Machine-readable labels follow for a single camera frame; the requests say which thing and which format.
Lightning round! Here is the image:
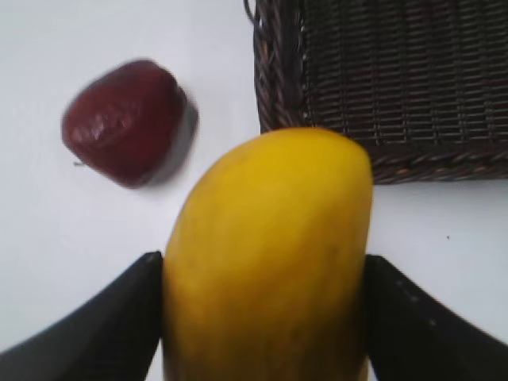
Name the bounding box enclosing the dark brown wicker basket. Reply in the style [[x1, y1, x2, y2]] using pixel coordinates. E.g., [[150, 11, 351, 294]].
[[244, 1, 507, 184]]

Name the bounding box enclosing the yellow mango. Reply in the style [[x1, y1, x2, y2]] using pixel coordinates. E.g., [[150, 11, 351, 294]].
[[163, 128, 373, 380]]

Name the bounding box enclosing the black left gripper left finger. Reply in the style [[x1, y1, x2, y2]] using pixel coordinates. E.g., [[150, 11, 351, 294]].
[[1, 252, 163, 380]]

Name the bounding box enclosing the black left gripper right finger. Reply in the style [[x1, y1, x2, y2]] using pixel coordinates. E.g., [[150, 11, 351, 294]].
[[364, 255, 507, 380]]

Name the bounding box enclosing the dark red apple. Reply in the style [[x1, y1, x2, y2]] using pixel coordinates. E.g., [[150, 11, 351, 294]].
[[61, 60, 198, 189]]

